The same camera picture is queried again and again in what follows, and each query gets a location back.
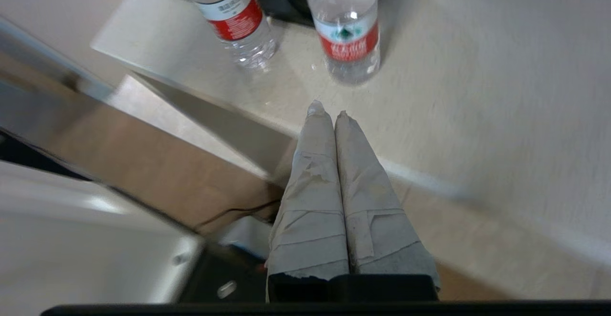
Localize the silver robot chassis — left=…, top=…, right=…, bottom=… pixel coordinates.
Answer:
left=0, top=127, right=269, bottom=316

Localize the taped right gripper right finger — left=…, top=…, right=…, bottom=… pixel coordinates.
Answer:
left=335, top=111, right=441, bottom=302

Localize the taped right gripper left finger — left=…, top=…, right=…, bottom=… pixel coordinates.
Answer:
left=267, top=100, right=351, bottom=302

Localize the clear red-capped water bottle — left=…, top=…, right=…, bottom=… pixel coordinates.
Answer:
left=174, top=0, right=280, bottom=68
left=303, top=0, right=382, bottom=86

